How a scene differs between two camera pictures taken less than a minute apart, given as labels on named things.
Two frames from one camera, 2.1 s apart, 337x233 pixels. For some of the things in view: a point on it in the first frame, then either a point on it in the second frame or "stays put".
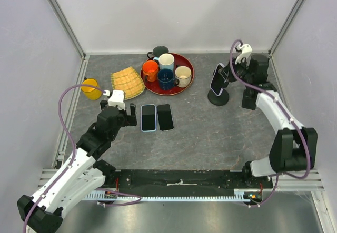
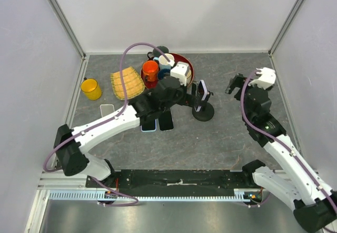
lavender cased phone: [218, 82] → [202, 94]
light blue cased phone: [148, 118] stays put
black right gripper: [227, 73] → [238, 82]
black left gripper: [129, 120] → [189, 100]
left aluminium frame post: [60, 18] stays put
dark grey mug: [158, 50] stays put
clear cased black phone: [166, 121] stays put
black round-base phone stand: [220, 100] → [205, 112]
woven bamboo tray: [128, 80] stays put
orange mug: [150, 70] stays put
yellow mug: [93, 93] stays put
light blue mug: [166, 61] stays put
